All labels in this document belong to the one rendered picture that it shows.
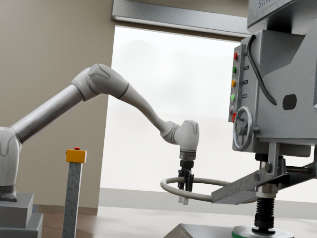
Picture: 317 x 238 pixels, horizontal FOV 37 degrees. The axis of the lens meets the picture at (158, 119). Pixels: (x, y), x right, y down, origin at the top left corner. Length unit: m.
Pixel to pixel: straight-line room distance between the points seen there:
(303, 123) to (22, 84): 6.94
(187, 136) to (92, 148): 5.56
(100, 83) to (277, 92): 0.99
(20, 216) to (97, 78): 0.72
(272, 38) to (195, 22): 6.50
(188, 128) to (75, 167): 0.95
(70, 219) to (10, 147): 1.22
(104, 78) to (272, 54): 0.87
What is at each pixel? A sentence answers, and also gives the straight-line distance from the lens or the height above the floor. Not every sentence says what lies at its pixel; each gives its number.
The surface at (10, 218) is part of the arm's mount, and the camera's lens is 1.94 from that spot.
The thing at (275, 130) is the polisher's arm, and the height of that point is 1.25.
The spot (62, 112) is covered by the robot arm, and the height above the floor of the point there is 1.28.
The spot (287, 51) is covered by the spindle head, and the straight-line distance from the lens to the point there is 1.67.
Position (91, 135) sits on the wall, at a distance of 7.94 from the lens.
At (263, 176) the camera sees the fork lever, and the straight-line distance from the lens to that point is 1.61.
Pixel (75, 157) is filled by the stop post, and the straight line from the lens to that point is 3.08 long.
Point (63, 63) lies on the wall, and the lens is 8.01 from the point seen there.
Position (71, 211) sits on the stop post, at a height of 0.68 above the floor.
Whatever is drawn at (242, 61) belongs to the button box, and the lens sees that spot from 1.74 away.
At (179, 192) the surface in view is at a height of 0.96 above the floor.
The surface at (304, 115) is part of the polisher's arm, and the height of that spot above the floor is 1.28.
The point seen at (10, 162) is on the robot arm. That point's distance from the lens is 2.03.
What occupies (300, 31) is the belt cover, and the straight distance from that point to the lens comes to 1.79.
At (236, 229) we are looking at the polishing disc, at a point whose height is 0.90.
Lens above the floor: 1.18
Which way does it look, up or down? 3 degrees up
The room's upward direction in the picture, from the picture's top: 5 degrees clockwise
